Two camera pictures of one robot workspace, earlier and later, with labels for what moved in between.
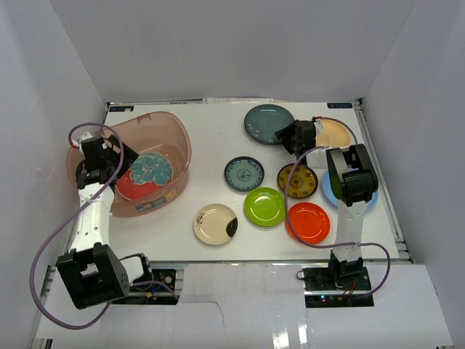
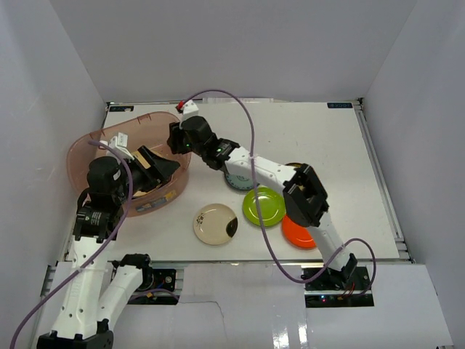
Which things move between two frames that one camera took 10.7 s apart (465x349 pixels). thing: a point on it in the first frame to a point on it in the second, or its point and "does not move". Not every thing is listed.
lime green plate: [264, 206] does not move
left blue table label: [121, 108] does not move
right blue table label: [339, 105] does not move
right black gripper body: [296, 145] to [182, 141]
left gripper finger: [128, 155] to [166, 166]
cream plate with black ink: [216, 224] does not move
